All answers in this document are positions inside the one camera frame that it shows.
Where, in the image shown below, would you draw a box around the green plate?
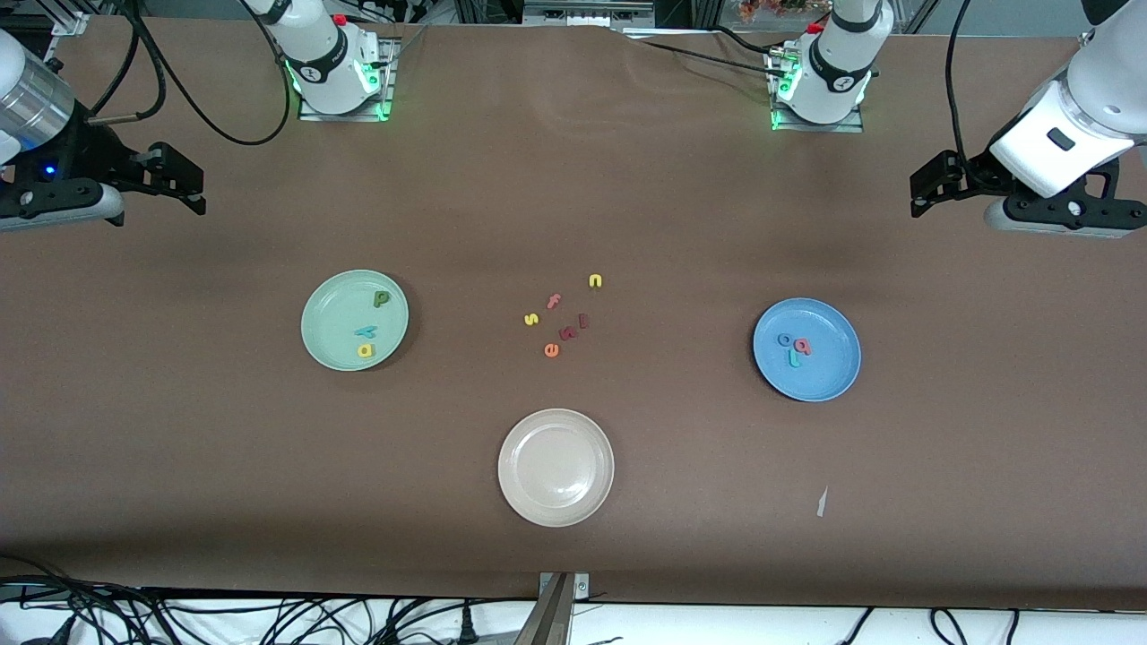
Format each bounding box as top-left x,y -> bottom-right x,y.
300,269 -> 410,373

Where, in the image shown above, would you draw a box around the blue plate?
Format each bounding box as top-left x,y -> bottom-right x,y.
752,297 -> 863,403

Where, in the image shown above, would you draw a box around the orange flowers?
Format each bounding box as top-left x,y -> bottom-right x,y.
737,0 -> 834,23

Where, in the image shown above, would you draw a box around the paper table cover sheet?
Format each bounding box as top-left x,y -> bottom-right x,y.
0,16 -> 1147,610

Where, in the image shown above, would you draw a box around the silver metal box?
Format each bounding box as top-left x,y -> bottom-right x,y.
522,0 -> 657,24

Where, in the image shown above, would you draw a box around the beige plate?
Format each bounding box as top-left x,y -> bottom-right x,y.
497,408 -> 617,529

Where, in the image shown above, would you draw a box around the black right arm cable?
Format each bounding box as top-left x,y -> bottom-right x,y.
85,0 -> 294,147

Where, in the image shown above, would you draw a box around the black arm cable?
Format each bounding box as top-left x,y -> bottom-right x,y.
945,0 -> 978,171
85,0 -> 294,147

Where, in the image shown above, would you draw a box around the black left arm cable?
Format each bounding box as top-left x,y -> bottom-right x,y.
945,0 -> 978,171

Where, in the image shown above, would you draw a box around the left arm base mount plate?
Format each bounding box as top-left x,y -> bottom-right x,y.
769,45 -> 866,133

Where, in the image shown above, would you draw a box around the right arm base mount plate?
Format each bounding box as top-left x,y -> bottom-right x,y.
298,36 -> 395,122

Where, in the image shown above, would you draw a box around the thin black base cable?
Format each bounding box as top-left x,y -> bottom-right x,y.
641,40 -> 789,77

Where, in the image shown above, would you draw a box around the black floor cable bundle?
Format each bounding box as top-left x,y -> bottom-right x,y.
0,554 -> 189,645

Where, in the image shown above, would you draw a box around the grey camera stand pole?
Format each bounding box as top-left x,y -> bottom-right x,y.
513,573 -> 574,645

